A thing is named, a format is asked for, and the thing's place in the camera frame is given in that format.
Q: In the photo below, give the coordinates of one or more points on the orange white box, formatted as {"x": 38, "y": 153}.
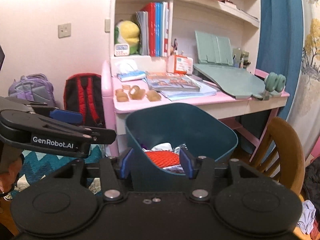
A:
{"x": 180, "y": 64}

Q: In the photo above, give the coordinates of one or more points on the person's left hand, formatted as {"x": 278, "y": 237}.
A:
{"x": 7, "y": 179}

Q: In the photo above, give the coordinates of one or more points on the red and blue folders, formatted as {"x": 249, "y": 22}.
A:
{"x": 153, "y": 23}

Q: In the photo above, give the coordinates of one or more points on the orange mesh foam net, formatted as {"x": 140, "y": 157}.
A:
{"x": 163, "y": 159}

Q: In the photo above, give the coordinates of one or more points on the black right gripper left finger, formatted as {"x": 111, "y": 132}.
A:
{"x": 115, "y": 175}

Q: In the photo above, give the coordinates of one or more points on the pink desk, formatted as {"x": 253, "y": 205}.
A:
{"x": 220, "y": 106}

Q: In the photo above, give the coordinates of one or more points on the purple grey backpack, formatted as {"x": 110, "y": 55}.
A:
{"x": 34, "y": 87}

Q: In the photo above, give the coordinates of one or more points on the blue curtain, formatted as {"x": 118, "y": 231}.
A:
{"x": 281, "y": 43}

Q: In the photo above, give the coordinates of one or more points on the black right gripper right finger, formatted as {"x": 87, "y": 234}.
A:
{"x": 201, "y": 171}

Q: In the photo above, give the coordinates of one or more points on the red black backpack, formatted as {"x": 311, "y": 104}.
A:
{"x": 82, "y": 94}

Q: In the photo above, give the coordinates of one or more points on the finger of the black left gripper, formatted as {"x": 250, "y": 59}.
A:
{"x": 69, "y": 117}
{"x": 59, "y": 138}

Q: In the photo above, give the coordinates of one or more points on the wall socket plate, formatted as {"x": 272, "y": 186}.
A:
{"x": 64, "y": 30}

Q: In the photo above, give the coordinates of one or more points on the teal and cream quilt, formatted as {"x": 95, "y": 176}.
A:
{"x": 38, "y": 165}

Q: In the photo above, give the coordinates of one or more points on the printed tree curtain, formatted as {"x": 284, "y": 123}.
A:
{"x": 304, "y": 112}

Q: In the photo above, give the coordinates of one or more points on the wooden chair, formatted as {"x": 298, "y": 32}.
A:
{"x": 280, "y": 155}

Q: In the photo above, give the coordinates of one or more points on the white tissue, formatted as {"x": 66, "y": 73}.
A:
{"x": 166, "y": 146}

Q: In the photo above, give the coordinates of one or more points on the green book stand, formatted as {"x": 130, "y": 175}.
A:
{"x": 215, "y": 62}

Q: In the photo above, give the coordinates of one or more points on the blue white tissue pack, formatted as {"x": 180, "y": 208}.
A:
{"x": 131, "y": 76}

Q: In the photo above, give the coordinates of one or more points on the white bookshelf hutch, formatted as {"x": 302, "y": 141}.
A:
{"x": 240, "y": 22}

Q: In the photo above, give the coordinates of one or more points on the teal trash bin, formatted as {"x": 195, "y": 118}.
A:
{"x": 177, "y": 124}

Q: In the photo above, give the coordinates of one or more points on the yellow plush toy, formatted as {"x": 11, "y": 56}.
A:
{"x": 127, "y": 32}

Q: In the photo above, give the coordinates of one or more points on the white digital timer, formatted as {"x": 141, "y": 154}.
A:
{"x": 121, "y": 49}

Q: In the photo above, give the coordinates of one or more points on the stack of magazines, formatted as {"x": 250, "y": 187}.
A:
{"x": 178, "y": 86}

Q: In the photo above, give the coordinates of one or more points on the brown bread bun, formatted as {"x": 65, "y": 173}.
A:
{"x": 153, "y": 96}
{"x": 136, "y": 93}
{"x": 121, "y": 96}

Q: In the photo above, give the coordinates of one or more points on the green desk clamp roller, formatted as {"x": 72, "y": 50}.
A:
{"x": 270, "y": 86}

